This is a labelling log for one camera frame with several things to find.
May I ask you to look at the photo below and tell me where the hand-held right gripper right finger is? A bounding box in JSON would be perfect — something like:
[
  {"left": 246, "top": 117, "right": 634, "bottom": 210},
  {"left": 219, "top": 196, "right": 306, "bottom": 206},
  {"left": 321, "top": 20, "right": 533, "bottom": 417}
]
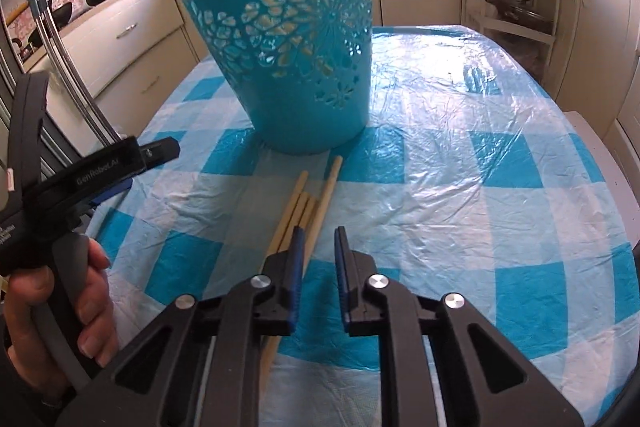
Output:
[{"left": 334, "top": 226, "right": 586, "bottom": 427}]

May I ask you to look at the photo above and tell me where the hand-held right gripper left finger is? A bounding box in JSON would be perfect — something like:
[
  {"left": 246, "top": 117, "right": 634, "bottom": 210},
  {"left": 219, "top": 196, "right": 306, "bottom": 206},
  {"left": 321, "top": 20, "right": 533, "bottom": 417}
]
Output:
[{"left": 55, "top": 226, "right": 307, "bottom": 427}]

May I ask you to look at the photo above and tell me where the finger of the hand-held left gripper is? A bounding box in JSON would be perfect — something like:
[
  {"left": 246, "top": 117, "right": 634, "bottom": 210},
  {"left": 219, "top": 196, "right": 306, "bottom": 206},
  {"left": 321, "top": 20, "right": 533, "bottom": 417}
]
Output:
[
  {"left": 132, "top": 137, "right": 181, "bottom": 166},
  {"left": 85, "top": 179, "right": 133, "bottom": 210}
]

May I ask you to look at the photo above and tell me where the bundle of wooden chopsticks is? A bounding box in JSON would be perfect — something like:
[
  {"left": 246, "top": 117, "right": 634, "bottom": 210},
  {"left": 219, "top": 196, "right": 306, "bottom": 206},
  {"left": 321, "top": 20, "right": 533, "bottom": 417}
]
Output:
[{"left": 260, "top": 155, "right": 343, "bottom": 388}]

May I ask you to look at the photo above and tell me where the teal perforated plastic basket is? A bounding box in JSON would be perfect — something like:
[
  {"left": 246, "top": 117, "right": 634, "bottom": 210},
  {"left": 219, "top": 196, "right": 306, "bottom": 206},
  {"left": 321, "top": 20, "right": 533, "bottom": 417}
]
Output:
[{"left": 166, "top": 0, "right": 375, "bottom": 156}]

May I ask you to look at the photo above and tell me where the person's left hand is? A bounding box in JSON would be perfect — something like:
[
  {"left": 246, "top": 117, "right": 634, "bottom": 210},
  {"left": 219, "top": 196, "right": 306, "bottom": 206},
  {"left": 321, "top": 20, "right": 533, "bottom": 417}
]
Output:
[{"left": 0, "top": 237, "right": 121, "bottom": 408}]

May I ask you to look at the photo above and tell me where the white drawer unit under stove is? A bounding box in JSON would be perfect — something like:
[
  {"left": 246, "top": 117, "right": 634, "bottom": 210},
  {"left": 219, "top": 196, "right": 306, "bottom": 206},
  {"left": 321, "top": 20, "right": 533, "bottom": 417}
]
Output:
[{"left": 50, "top": 0, "right": 201, "bottom": 108}]

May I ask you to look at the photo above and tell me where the blue checkered plastic tablecloth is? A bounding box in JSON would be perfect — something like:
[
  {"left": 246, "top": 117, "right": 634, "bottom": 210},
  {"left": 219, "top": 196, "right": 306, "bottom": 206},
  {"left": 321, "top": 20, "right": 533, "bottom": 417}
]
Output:
[{"left": 92, "top": 24, "right": 638, "bottom": 427}]

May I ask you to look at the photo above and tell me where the small black pan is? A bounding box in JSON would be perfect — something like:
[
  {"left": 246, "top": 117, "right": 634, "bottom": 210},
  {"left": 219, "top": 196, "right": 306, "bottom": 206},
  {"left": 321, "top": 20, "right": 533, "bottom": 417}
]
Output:
[{"left": 27, "top": 2, "right": 75, "bottom": 48}]

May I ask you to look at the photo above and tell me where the white wooden stool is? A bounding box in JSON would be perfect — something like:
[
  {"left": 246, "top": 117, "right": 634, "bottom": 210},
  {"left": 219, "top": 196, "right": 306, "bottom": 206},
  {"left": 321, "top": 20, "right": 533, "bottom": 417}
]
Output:
[{"left": 562, "top": 109, "right": 640, "bottom": 188}]

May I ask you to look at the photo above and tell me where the dark pot with lid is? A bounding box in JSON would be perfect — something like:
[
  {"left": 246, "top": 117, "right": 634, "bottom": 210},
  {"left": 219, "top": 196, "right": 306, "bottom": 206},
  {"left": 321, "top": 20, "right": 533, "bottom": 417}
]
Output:
[{"left": 487, "top": 0, "right": 556, "bottom": 38}]

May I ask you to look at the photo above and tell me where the white panelled drawer cabinet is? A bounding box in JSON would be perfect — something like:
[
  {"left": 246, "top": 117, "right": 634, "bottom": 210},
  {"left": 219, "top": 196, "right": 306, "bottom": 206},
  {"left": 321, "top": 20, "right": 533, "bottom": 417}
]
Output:
[{"left": 532, "top": 0, "right": 640, "bottom": 138}]

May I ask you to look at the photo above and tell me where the metal sliding door frame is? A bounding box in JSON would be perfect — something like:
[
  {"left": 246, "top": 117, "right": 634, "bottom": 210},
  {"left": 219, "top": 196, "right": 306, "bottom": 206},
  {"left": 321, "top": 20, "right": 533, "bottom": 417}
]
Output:
[{"left": 27, "top": 0, "right": 126, "bottom": 148}]

